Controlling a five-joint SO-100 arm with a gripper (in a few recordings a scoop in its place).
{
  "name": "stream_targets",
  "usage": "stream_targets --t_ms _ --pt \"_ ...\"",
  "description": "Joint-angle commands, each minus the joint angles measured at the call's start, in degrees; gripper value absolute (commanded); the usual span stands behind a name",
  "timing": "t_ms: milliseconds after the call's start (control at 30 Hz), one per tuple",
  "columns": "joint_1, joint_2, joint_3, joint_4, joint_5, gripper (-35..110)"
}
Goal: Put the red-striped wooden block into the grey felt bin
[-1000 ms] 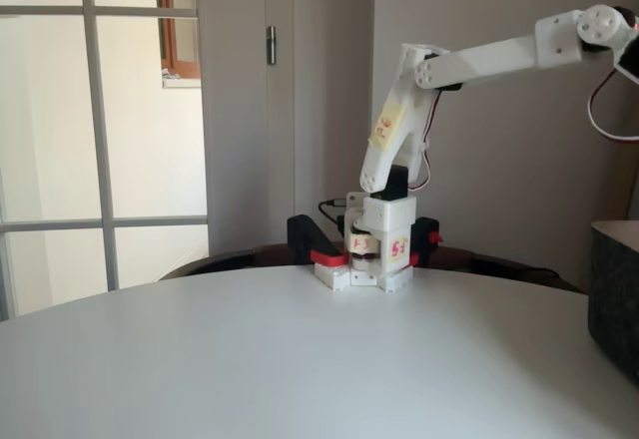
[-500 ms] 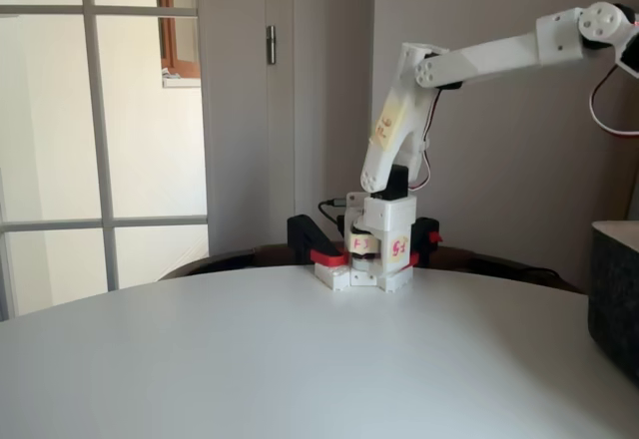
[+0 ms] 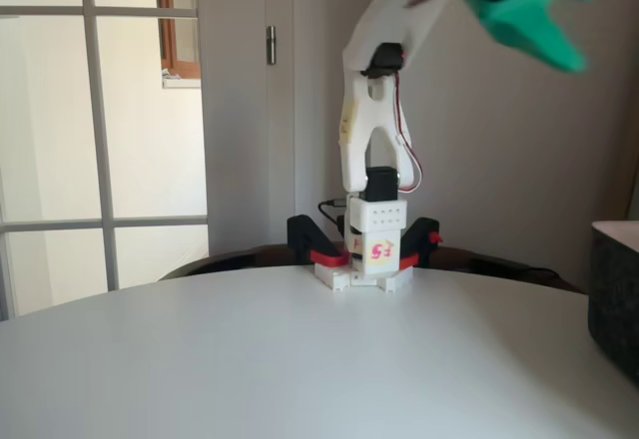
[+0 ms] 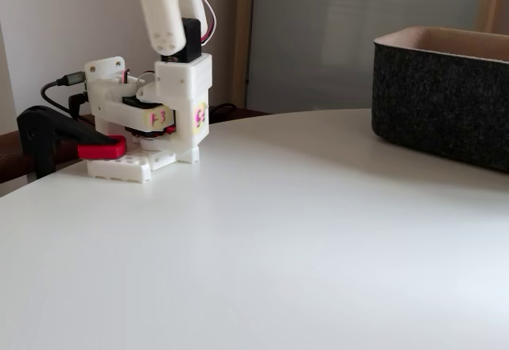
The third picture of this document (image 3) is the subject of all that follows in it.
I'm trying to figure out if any dark grey felt box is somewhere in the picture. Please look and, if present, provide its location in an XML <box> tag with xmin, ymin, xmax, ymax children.
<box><xmin>587</xmin><ymin>219</ymin><xmax>639</xmax><ymax>385</ymax></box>

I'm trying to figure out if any dark brown curved furniture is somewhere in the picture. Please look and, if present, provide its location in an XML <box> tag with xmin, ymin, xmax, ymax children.
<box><xmin>159</xmin><ymin>242</ymin><xmax>583</xmax><ymax>294</ymax></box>

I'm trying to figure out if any white glazed door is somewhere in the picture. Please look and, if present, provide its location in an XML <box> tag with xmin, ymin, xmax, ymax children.
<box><xmin>0</xmin><ymin>0</ymin><xmax>209</xmax><ymax>320</ymax></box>

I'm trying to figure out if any red white black servo wire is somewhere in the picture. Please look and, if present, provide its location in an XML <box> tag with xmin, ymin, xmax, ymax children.
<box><xmin>393</xmin><ymin>0</ymin><xmax>468</xmax><ymax>194</ymax></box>

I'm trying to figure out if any black USB cable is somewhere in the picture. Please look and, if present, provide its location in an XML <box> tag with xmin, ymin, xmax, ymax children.
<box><xmin>318</xmin><ymin>199</ymin><xmax>346</xmax><ymax>234</ymax></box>

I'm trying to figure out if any brown wooden window frame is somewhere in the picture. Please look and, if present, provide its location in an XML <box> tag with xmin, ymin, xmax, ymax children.
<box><xmin>157</xmin><ymin>0</ymin><xmax>201</xmax><ymax>89</ymax></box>

